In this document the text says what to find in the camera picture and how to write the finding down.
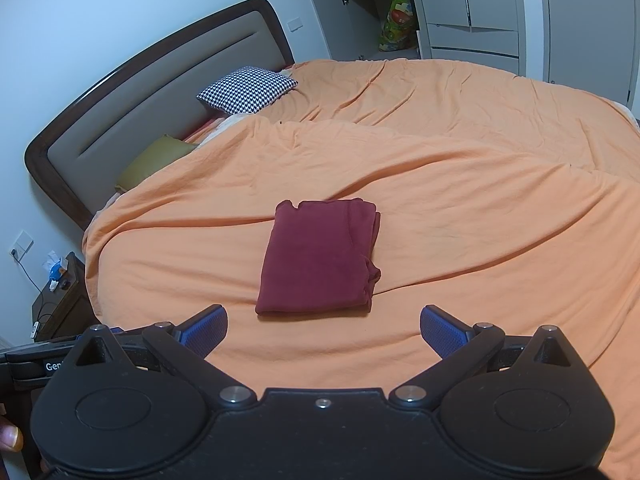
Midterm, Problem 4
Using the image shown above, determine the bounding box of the colourful bag in wardrobe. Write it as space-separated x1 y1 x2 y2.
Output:
378 0 416 52

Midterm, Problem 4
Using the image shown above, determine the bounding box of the black white checkered pillow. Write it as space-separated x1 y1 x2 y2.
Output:
196 66 298 115

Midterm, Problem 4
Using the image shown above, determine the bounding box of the olive green pillow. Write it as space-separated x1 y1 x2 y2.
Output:
115 136 198 193

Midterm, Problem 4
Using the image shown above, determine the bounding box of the white wall socket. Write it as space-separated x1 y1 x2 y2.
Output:
10 230 34 262

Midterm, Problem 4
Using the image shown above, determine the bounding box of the person left hand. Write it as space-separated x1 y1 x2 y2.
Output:
0 404 24 453

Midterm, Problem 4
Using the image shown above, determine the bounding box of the white wall switch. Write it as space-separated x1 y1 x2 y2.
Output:
288 18 303 32

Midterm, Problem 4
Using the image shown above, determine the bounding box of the grey wardrobe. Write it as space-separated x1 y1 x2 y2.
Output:
311 0 526 75

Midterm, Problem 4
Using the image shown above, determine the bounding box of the dark wood nightstand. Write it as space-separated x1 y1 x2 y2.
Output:
32 252 99 341

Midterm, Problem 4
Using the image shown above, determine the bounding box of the blue white item on nightstand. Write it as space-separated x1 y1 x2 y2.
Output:
47 258 67 283

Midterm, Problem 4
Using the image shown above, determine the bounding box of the dark wood padded headboard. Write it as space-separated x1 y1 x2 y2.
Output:
24 0 294 229

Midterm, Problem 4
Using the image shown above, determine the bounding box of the maroon long sleeve shirt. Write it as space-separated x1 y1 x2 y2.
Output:
255 198 381 315

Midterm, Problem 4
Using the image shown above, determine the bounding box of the orange duvet cover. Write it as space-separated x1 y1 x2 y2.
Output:
84 60 639 479

